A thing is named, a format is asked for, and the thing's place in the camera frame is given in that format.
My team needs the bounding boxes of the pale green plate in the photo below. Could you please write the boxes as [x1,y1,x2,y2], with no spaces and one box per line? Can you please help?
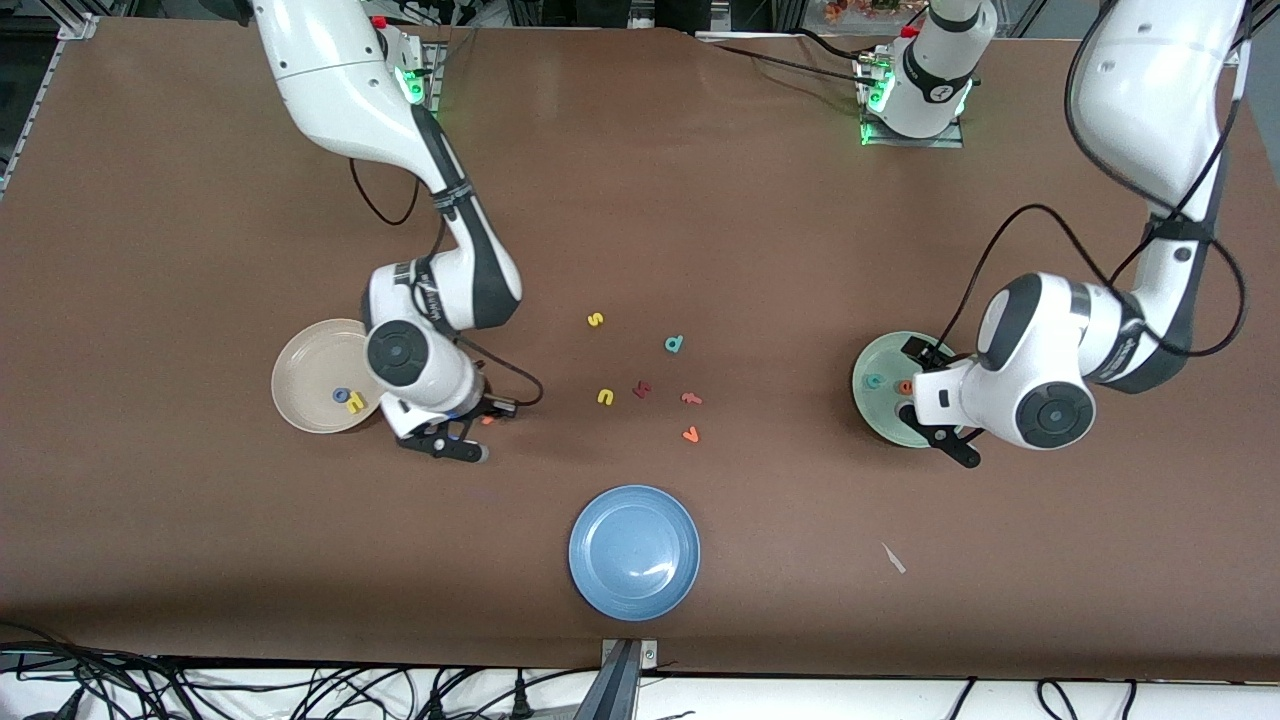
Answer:
[852,332,966,449]

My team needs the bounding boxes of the beige brown plate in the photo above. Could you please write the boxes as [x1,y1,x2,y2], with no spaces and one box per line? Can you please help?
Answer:
[272,319,386,435]

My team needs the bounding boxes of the blue plate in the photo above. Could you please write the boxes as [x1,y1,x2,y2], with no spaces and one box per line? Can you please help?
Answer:
[568,485,701,622]

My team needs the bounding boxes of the orange dried flowers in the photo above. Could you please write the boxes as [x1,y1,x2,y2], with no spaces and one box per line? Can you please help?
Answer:
[825,0,906,23]

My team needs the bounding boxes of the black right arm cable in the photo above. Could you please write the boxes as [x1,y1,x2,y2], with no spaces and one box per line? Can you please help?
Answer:
[348,155,546,409]

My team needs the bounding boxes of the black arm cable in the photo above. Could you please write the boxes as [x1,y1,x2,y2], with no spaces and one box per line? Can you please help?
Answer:
[348,155,546,409]
[935,0,1251,361]

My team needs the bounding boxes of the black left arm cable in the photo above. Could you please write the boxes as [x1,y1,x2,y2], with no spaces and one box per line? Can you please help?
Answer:
[935,0,1251,361]

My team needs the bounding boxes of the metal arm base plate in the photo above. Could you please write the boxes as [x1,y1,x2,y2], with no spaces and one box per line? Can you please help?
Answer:
[855,50,966,149]
[400,40,443,113]

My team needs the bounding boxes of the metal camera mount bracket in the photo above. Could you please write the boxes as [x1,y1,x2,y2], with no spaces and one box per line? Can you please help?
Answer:
[575,638,661,720]

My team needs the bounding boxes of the black cable on table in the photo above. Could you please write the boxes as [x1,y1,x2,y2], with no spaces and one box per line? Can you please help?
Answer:
[700,28,886,89]

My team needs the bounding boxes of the looped black cable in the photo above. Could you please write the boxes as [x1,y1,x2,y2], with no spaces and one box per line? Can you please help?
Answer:
[1038,680,1138,720]

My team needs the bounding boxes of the tangled black cable bundle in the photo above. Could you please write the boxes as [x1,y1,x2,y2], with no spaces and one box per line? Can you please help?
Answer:
[0,620,561,720]

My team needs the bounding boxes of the aluminium frame rail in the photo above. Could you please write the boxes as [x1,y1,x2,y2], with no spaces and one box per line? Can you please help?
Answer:
[0,0,101,196]

